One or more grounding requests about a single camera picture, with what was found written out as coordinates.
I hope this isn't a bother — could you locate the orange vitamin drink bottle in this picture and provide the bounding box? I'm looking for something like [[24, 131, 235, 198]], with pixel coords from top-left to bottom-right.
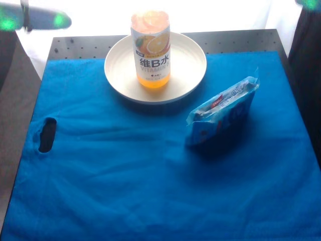
[[130, 9, 172, 89]]

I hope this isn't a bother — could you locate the blue cloth with handle hole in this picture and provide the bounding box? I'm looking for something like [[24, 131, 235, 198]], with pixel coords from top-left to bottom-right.
[[0, 51, 321, 241]]

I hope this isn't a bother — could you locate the round cream plate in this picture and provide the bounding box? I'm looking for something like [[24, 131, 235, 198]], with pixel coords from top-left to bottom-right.
[[104, 32, 208, 105]]

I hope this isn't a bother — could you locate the black fabric backdrop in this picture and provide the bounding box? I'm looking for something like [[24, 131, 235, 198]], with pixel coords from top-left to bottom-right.
[[287, 7, 321, 181]]

